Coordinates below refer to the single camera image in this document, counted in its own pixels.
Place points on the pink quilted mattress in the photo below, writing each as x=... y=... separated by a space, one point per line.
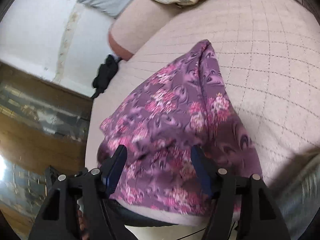
x=268 y=55

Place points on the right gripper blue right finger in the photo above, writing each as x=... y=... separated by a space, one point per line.
x=206 y=171

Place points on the black cloth on bed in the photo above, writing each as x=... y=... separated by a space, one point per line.
x=106 y=73

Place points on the purple floral shirt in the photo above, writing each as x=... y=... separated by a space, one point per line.
x=182 y=105

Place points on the pink bolster cushion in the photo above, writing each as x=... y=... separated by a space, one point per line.
x=138 y=22

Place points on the wooden glass door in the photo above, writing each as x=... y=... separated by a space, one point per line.
x=42 y=126

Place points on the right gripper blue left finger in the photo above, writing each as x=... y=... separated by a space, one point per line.
x=112 y=168

